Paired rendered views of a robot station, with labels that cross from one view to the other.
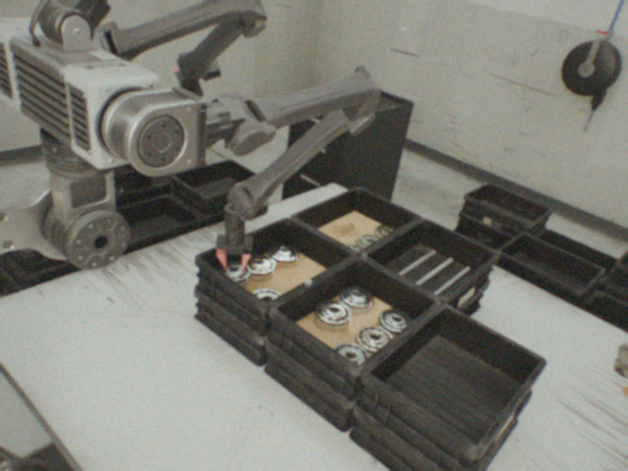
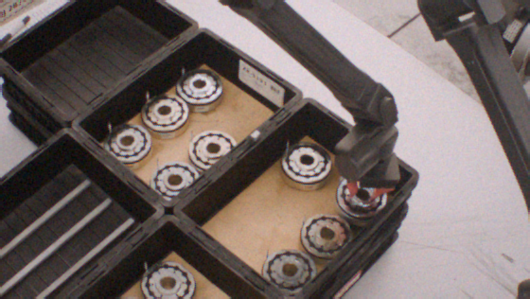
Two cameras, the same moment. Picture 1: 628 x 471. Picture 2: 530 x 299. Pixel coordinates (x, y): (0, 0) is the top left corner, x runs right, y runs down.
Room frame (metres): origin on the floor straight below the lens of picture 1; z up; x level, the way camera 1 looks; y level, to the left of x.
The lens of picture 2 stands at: (2.30, 0.06, 2.25)
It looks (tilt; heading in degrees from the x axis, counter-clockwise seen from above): 51 degrees down; 181
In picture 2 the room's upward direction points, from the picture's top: 5 degrees clockwise
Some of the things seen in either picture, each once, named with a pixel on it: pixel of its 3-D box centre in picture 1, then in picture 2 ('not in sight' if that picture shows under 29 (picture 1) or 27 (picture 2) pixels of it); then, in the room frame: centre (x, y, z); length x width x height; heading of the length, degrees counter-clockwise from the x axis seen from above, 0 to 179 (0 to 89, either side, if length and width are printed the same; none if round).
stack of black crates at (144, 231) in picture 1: (149, 247); not in sight; (2.18, 0.80, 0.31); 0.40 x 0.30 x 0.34; 142
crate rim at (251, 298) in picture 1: (278, 258); (300, 196); (1.35, 0.11, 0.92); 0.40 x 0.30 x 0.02; 144
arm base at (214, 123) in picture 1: (202, 124); not in sight; (0.94, 0.24, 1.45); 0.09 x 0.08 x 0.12; 52
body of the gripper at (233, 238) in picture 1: (235, 235); (374, 159); (1.31, 0.24, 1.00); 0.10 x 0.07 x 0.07; 99
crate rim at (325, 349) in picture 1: (358, 308); (186, 112); (1.17, -0.13, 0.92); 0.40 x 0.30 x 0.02; 144
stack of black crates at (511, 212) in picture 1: (496, 236); not in sight; (2.74, -0.99, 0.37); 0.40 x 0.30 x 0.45; 52
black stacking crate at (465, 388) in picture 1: (451, 385); (95, 58); (1.00, -0.38, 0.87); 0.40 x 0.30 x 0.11; 144
